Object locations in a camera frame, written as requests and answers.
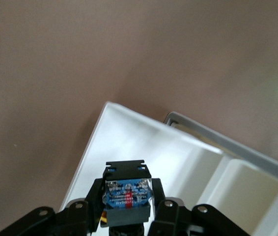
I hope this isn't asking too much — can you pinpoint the green push button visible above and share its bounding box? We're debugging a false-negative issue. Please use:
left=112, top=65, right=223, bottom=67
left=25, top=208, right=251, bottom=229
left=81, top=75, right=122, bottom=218
left=99, top=159, right=153, bottom=236

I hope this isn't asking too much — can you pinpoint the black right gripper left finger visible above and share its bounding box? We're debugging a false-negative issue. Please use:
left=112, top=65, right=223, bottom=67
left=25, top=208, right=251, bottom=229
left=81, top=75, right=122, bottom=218
left=0, top=178, right=105, bottom=236

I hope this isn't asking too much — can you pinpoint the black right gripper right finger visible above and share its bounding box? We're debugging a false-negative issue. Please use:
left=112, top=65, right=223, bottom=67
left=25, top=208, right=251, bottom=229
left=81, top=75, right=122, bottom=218
left=151, top=178, right=248, bottom=236

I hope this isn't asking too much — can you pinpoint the white drawer cabinet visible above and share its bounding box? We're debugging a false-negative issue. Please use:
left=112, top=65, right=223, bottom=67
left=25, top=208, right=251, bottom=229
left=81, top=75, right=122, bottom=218
left=163, top=112, right=278, bottom=191

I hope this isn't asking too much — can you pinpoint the white plastic drawer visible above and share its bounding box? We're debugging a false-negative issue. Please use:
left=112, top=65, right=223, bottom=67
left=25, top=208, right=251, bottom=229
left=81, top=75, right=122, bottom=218
left=59, top=101, right=278, bottom=236

